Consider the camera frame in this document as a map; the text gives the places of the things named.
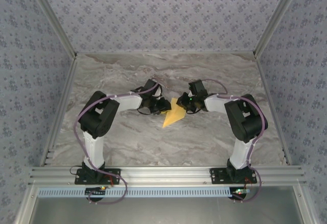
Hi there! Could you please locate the yellow cloth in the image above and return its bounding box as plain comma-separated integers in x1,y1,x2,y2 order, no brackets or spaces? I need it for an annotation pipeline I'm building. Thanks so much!
162,97,186,129

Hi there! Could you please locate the grey metal sheet panel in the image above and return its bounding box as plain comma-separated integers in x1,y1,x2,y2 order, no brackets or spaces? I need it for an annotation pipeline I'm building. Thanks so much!
19,185,315,224

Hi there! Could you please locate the small black controller board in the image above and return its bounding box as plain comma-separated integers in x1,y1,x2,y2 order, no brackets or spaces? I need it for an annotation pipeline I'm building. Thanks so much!
229,187,252,201
85,186,107,196

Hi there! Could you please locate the thin aluminium table rail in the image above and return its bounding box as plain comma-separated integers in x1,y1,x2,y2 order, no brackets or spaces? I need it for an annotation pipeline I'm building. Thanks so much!
75,50,258,56

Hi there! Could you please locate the wide aluminium frame beam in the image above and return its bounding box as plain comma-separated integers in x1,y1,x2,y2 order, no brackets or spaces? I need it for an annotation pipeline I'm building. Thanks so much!
28,165,307,186

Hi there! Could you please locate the aluminium table side rail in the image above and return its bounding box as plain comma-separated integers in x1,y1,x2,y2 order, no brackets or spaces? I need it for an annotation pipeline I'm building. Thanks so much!
39,55,79,167
254,54,293,166

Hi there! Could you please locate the light blue slotted cable duct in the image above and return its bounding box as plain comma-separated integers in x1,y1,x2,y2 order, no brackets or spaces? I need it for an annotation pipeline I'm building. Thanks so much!
37,187,252,198

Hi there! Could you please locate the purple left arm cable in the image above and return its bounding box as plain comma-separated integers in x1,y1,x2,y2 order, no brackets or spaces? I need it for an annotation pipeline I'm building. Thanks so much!
73,80,128,206

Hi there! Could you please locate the slanted aluminium frame post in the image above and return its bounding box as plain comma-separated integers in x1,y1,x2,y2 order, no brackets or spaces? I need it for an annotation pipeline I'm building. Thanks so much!
24,0,77,59
252,0,306,58

